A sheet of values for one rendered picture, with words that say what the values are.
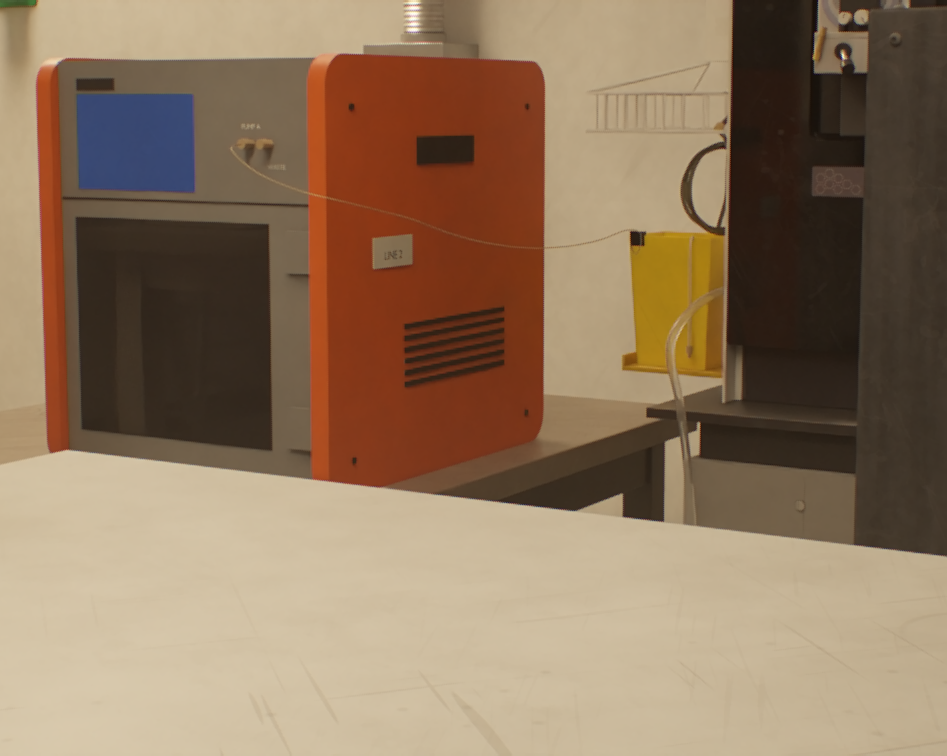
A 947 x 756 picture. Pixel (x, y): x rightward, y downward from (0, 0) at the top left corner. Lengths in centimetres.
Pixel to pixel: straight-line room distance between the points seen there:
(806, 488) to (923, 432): 85
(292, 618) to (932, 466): 71
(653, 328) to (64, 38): 229
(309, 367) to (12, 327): 271
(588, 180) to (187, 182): 179
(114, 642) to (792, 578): 27
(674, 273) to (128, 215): 70
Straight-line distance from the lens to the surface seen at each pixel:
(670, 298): 233
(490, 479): 198
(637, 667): 65
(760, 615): 72
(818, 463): 220
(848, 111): 214
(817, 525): 219
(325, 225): 181
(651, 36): 357
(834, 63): 210
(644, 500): 241
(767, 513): 221
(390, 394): 191
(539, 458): 207
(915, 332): 133
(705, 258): 230
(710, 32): 260
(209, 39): 411
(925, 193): 132
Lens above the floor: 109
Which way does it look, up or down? 8 degrees down
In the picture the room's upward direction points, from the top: straight up
